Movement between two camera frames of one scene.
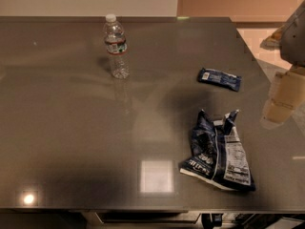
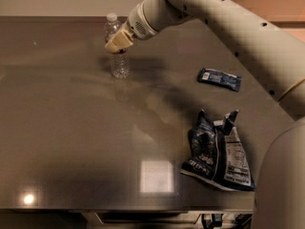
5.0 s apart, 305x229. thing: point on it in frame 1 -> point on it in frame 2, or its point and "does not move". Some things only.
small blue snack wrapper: [219, 78] does not move
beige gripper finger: [288, 88] -> [122, 40]
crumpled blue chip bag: [217, 155] does not move
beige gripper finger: [274, 114] -> [111, 47]
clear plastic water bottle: [115, 43] does not move
